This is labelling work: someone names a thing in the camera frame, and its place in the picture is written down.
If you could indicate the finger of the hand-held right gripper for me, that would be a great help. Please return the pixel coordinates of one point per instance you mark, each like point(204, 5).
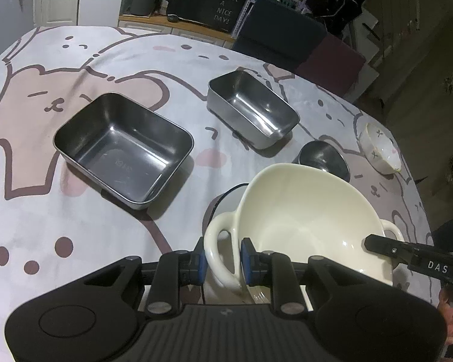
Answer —
point(389, 249)

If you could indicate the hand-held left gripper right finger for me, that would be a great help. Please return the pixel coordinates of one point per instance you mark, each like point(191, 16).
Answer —
point(247, 267)

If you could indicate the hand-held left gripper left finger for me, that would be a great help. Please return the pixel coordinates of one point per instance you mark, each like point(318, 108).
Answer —
point(200, 267)

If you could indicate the white patterned yellow-rimmed bowl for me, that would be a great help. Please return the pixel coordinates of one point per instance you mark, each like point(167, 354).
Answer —
point(379, 147)

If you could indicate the round steel bowl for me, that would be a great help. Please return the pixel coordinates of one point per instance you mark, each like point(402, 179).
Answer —
point(321, 158)

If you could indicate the rectangular steel container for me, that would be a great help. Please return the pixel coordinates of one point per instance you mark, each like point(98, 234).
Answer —
point(249, 105)
point(124, 154)

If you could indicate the person's right hand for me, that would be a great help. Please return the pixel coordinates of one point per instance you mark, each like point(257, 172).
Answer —
point(451, 324)

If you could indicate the bear printed tablecloth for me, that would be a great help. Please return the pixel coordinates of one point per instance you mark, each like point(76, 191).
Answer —
point(41, 158)

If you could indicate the purple chair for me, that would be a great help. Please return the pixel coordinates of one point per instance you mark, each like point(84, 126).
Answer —
point(336, 64)

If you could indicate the dark chair back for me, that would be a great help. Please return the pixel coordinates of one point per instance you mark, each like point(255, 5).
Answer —
point(279, 30)

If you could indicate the wooden-topped low cabinet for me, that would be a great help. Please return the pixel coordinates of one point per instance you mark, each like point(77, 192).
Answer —
point(173, 26)

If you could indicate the black lettered cabinet cover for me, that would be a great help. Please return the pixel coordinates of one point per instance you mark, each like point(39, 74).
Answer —
point(204, 3)

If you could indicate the grey trash bin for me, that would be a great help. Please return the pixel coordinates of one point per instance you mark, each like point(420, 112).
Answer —
point(143, 2)

